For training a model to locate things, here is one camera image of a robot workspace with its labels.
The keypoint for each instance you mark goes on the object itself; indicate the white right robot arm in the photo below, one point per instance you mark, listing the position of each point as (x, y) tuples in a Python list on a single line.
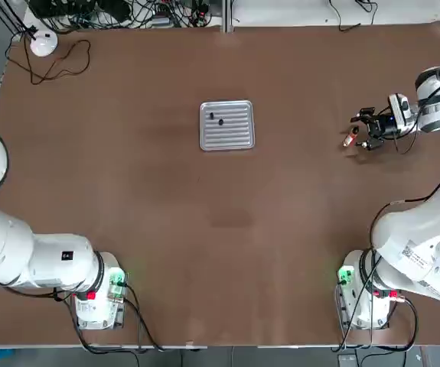
[(407, 237)]

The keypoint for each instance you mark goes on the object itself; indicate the aluminium frame post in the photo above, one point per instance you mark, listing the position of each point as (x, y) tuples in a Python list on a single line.
[(227, 17)]

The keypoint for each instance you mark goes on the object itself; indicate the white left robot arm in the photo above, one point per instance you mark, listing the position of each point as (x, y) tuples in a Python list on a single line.
[(51, 260)]

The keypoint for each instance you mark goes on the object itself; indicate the small oil bottle red label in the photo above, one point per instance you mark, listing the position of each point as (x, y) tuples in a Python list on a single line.
[(349, 139)]

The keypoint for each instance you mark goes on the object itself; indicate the silver ribbed metal tray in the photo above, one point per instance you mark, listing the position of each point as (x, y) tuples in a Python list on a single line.
[(227, 130)]

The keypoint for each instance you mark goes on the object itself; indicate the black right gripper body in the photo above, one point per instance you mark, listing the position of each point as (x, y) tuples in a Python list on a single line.
[(386, 125)]

